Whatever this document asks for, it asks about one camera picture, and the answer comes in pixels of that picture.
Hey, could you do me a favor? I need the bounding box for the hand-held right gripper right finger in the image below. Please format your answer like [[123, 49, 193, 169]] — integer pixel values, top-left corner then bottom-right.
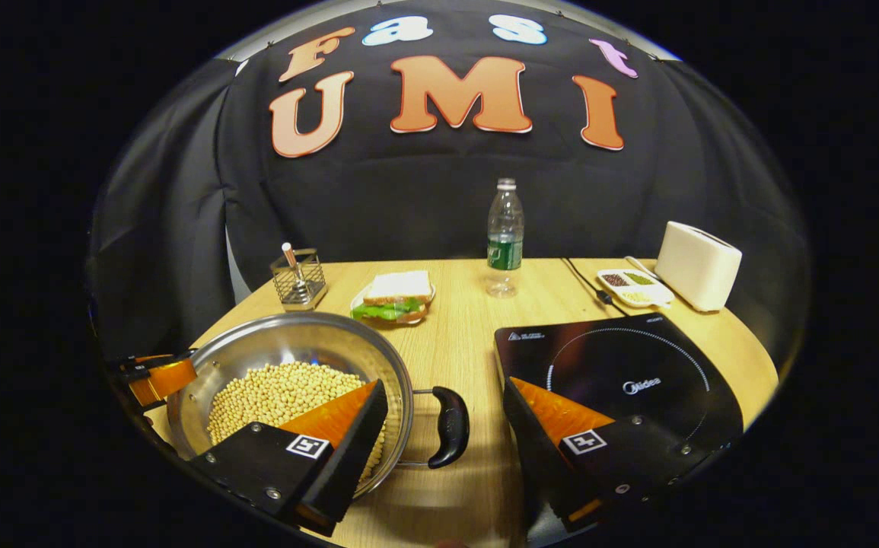
[[503, 377, 714, 534]]

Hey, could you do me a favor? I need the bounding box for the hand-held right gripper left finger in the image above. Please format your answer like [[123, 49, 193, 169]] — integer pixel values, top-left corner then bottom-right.
[[189, 379, 390, 537]]

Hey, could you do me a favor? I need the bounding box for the black induction cooktop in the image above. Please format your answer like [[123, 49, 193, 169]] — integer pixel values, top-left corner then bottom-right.
[[494, 312, 745, 488]]

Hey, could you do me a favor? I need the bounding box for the steel pot with black handles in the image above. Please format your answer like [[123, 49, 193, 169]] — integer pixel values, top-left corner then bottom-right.
[[167, 312, 471, 500]]

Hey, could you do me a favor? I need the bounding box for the pile of soybeans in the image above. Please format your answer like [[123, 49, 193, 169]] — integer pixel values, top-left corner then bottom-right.
[[207, 362, 387, 482]]

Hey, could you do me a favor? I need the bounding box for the sandwich with lettuce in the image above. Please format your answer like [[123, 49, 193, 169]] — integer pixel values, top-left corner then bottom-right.
[[350, 270, 437, 325]]

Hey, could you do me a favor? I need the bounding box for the small stick in holder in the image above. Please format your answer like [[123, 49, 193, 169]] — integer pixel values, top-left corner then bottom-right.
[[281, 242, 307, 290]]

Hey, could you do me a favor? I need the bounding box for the white divided dish of beans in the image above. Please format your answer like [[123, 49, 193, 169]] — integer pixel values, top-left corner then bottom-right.
[[597, 268, 675, 308]]

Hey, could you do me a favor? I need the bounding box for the clear plastic water bottle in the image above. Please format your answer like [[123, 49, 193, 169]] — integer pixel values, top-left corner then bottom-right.
[[486, 178, 525, 298]]

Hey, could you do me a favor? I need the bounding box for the white toaster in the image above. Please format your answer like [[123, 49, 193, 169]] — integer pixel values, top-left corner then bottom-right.
[[654, 221, 743, 313]]

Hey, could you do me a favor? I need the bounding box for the black backdrop cloth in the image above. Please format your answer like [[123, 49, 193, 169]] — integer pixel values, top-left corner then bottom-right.
[[88, 0, 813, 360]]

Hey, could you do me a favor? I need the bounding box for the wire mesh holder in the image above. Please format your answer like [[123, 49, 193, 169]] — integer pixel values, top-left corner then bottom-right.
[[270, 248, 327, 311]]

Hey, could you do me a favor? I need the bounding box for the black power cable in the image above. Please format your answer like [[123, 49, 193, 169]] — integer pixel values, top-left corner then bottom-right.
[[561, 257, 629, 317]]

